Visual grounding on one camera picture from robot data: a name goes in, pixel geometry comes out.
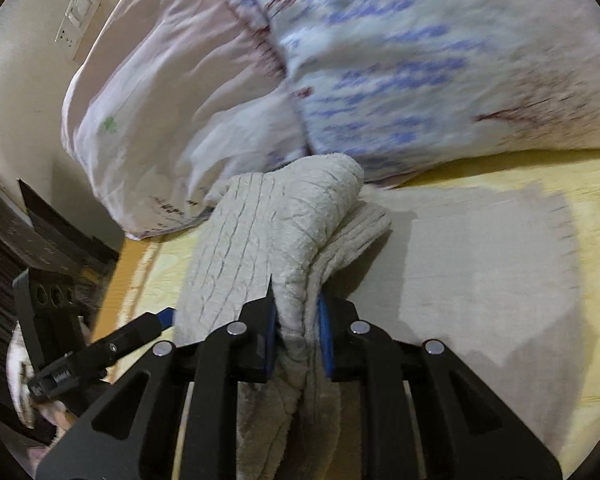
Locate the grey cable knit sweater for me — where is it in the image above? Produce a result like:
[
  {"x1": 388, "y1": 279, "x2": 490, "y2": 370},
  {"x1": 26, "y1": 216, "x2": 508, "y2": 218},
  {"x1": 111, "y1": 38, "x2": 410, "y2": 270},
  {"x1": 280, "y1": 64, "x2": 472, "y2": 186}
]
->
[{"x1": 174, "y1": 155, "x2": 583, "y2": 479}]

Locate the person's left hand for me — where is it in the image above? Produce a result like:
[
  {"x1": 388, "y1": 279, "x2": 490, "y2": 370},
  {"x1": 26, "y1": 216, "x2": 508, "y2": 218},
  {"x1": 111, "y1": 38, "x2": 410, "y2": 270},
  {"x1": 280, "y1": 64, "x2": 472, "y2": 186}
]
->
[{"x1": 35, "y1": 401, "x2": 79, "y2": 431}]

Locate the floral patterned sleeve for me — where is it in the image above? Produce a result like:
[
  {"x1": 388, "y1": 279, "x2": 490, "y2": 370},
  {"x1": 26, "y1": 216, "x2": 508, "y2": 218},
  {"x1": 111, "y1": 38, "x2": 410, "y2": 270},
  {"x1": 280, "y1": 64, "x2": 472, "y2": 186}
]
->
[{"x1": 6, "y1": 323, "x2": 36, "y2": 429}]

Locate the dark wooden bedside furniture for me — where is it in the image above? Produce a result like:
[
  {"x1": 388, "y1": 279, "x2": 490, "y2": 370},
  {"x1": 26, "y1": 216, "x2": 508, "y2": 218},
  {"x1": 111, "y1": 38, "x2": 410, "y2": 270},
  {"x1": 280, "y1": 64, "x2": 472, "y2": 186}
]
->
[{"x1": 0, "y1": 182, "x2": 119, "y2": 443}]

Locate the yellow patterned bedspread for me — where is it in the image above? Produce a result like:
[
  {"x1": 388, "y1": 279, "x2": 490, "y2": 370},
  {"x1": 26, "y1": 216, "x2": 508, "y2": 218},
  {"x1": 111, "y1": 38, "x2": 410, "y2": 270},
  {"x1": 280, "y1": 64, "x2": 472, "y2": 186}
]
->
[{"x1": 89, "y1": 146, "x2": 600, "y2": 478}]

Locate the floral blue pink pillow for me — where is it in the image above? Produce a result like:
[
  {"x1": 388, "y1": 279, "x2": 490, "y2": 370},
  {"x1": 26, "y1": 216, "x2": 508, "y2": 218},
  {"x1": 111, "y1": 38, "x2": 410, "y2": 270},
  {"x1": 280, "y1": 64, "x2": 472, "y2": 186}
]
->
[{"x1": 61, "y1": 0, "x2": 600, "y2": 238}]

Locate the white wall switch plate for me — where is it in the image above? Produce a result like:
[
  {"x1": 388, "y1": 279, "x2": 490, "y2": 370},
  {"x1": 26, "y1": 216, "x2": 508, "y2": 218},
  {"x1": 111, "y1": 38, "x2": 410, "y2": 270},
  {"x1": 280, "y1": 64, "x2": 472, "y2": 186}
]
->
[{"x1": 55, "y1": 0, "x2": 100, "y2": 60}]

